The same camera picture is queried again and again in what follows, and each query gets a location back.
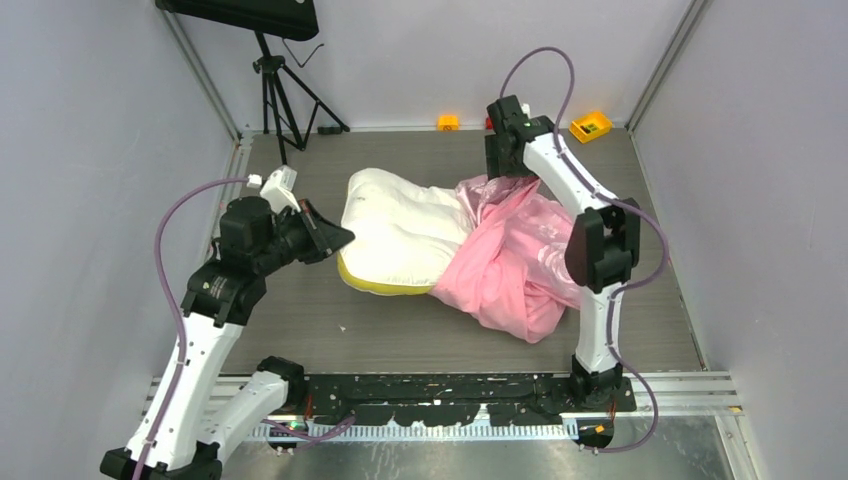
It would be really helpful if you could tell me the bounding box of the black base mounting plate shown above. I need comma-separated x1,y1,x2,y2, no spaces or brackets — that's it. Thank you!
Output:
282,373,636,427

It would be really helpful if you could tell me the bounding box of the small black adapter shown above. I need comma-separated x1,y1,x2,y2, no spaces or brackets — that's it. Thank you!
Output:
317,125,345,136

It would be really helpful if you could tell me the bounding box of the orange toy block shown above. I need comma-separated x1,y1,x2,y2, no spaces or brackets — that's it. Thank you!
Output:
437,115,460,131

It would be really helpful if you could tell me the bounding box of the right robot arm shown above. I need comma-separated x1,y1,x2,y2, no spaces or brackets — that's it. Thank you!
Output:
485,95,641,411

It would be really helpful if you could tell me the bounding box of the pink floral pillowcase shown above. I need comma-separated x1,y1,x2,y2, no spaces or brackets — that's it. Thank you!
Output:
430,175,580,344

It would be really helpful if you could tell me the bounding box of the white yellow-edged pillow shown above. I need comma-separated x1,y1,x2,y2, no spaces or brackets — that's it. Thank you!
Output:
337,168,474,296

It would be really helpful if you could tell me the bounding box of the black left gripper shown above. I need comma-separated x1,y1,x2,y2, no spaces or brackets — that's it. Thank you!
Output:
254,197,353,275

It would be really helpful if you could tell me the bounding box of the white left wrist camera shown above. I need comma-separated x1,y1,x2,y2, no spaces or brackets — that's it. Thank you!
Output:
247,165,301,214

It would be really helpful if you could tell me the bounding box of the yellow toy bin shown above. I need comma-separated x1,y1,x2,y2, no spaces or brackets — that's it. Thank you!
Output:
569,111,613,144

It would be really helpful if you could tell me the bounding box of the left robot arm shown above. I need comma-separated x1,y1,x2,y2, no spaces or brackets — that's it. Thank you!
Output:
100,196,355,479

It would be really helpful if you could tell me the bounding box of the black light panel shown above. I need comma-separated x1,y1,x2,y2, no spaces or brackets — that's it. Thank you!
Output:
154,0,319,41

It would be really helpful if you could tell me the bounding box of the black camera tripod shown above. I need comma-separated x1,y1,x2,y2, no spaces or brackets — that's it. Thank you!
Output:
252,32,351,166

